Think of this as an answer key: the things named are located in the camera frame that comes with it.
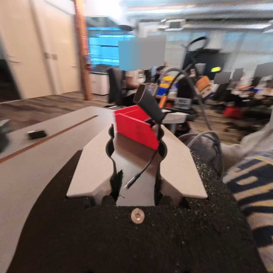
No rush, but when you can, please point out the black office chair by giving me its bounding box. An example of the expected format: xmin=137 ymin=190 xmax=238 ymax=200
xmin=108 ymin=68 xmax=126 ymax=106

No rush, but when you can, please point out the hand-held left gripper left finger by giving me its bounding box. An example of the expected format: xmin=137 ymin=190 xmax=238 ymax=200
xmin=67 ymin=124 xmax=124 ymax=205

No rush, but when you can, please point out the grey navy printed sweatshirt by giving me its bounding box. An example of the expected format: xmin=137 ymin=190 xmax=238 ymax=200
xmin=222 ymin=149 xmax=273 ymax=273

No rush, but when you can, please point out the person's right forearm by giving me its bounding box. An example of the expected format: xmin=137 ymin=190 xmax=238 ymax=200
xmin=179 ymin=125 xmax=273 ymax=177

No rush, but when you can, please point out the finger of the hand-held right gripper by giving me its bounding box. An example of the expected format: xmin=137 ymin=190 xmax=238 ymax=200
xmin=161 ymin=112 xmax=192 ymax=124

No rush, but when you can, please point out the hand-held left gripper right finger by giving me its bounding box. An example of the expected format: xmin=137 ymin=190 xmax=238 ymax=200
xmin=155 ymin=125 xmax=208 ymax=206

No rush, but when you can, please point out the small black box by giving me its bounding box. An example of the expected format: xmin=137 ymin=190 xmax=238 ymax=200
xmin=27 ymin=129 xmax=48 ymax=140

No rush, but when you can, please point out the red plastic bin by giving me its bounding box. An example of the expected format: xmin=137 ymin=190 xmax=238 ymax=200
xmin=113 ymin=105 xmax=160 ymax=150

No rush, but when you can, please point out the dark grey usb-c adapter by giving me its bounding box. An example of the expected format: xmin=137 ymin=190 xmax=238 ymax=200
xmin=124 ymin=84 xmax=166 ymax=190

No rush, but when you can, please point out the white double door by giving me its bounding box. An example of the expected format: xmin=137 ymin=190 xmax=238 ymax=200
xmin=30 ymin=0 xmax=80 ymax=94

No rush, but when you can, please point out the white cabinet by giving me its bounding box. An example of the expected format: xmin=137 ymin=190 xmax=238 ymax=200
xmin=91 ymin=73 xmax=110 ymax=95

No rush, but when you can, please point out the wooden column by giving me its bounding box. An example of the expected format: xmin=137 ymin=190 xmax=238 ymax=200
xmin=73 ymin=0 xmax=92 ymax=101

